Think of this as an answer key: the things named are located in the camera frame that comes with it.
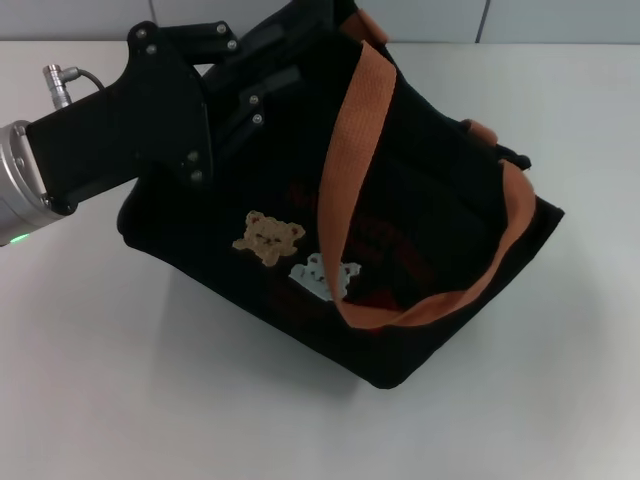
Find left gripper cable metal plug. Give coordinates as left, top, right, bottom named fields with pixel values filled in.
left=42, top=63, right=109, bottom=109

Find black food bag orange handles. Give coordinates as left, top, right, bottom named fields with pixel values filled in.
left=115, top=0, right=566, bottom=391

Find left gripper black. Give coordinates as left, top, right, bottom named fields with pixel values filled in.
left=24, top=19, right=302, bottom=212

